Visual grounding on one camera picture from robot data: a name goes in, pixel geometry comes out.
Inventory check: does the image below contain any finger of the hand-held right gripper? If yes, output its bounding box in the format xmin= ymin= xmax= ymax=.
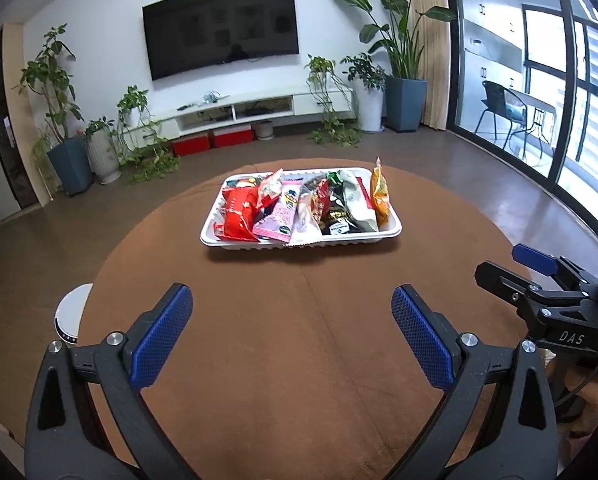
xmin=511 ymin=243 xmax=598 ymax=288
xmin=474 ymin=260 xmax=580 ymax=321

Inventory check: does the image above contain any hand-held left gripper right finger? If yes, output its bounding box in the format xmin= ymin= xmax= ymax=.
xmin=390 ymin=284 xmax=560 ymax=480

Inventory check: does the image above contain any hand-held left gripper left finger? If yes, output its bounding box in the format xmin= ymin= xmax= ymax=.
xmin=24 ymin=282 xmax=200 ymax=480

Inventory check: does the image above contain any white plastic tray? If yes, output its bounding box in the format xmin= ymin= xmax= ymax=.
xmin=200 ymin=166 xmax=404 ymax=252

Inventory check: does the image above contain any large red snack packet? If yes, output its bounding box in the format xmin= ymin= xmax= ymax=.
xmin=214 ymin=186 xmax=261 ymax=242

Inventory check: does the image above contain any black snack packet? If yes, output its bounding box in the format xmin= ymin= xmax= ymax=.
xmin=321 ymin=185 xmax=352 ymax=236

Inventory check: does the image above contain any orange snack packet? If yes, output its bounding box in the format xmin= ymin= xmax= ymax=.
xmin=370 ymin=156 xmax=391 ymax=226

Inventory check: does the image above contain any long cream snack packet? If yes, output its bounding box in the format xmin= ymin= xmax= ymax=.
xmin=339 ymin=170 xmax=379 ymax=233

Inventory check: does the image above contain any clear white snack packet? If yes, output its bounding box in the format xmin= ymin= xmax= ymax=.
xmin=288 ymin=190 xmax=325 ymax=247

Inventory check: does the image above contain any pink cartoon snack packet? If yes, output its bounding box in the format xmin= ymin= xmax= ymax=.
xmin=252 ymin=183 xmax=302 ymax=243

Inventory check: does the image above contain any small dark red snack packet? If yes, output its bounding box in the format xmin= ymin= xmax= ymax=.
xmin=313 ymin=178 xmax=332 ymax=226

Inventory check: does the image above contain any red clear snack packet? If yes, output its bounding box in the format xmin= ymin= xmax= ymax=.
xmin=256 ymin=168 xmax=285 ymax=211

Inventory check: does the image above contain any white round stool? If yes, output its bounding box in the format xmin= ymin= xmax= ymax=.
xmin=54 ymin=283 xmax=95 ymax=347

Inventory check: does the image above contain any round brown table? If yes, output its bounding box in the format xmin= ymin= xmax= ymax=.
xmin=78 ymin=162 xmax=550 ymax=480

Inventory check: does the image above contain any white balcony table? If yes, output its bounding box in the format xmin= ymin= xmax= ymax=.
xmin=509 ymin=89 xmax=558 ymax=161

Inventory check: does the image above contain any black balcony chair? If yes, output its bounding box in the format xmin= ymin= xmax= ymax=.
xmin=475 ymin=80 xmax=527 ymax=150

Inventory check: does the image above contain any small plant ribbed white pot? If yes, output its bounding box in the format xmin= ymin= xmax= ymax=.
xmin=84 ymin=116 xmax=122 ymax=184

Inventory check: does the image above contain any beige curtain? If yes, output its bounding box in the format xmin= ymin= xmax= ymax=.
xmin=408 ymin=0 xmax=452 ymax=131

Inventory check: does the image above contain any tall broadleaf plant blue planter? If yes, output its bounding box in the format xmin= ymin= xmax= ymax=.
xmin=326 ymin=0 xmax=457 ymax=133

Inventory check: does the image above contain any tree plant blue planter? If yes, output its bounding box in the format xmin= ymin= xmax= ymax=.
xmin=13 ymin=24 xmax=95 ymax=197

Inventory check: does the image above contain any glass balcony door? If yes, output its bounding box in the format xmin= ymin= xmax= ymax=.
xmin=441 ymin=0 xmax=598 ymax=241

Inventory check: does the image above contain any bushy plant white planter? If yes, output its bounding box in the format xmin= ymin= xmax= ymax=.
xmin=340 ymin=53 xmax=387 ymax=134

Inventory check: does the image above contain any white television cabinet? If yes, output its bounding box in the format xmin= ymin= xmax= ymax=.
xmin=146 ymin=85 xmax=354 ymax=137

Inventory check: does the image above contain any pothos vine plant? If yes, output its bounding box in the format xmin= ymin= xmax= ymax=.
xmin=114 ymin=85 xmax=182 ymax=183

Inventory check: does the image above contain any white balcony cabinet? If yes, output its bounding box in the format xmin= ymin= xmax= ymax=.
xmin=461 ymin=0 xmax=524 ymax=111

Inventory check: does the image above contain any trailing vine plant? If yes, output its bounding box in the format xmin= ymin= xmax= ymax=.
xmin=304 ymin=54 xmax=362 ymax=148

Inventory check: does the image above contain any thin black cable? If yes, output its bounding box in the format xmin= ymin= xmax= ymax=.
xmin=554 ymin=340 xmax=598 ymax=406

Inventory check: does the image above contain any black wall television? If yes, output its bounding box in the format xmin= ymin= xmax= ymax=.
xmin=142 ymin=0 xmax=300 ymax=82

